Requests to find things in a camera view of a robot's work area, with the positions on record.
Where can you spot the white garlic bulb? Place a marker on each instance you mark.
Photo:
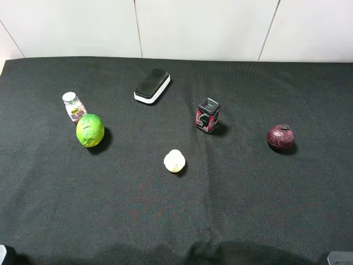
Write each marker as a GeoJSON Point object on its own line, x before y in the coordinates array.
{"type": "Point", "coordinates": [174, 161]}

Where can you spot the small white-capped candy bottle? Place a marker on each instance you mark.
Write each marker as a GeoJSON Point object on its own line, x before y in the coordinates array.
{"type": "Point", "coordinates": [74, 107]}

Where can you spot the black and white eraser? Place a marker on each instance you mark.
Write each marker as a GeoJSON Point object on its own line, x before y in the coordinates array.
{"type": "Point", "coordinates": [151, 88]}

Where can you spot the dark red mangosteen fruit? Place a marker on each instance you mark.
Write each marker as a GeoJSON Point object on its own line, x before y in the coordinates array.
{"type": "Point", "coordinates": [280, 137]}

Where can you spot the grey device bottom left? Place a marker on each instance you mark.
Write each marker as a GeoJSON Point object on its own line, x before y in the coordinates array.
{"type": "Point", "coordinates": [3, 254]}

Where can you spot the black red patterned box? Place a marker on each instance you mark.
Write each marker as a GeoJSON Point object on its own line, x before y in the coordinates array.
{"type": "Point", "coordinates": [207, 115]}

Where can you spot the green lime fruit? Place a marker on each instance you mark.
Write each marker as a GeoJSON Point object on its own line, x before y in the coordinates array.
{"type": "Point", "coordinates": [90, 130]}

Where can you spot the black table cloth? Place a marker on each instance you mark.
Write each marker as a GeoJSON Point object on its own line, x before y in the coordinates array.
{"type": "Point", "coordinates": [236, 201]}

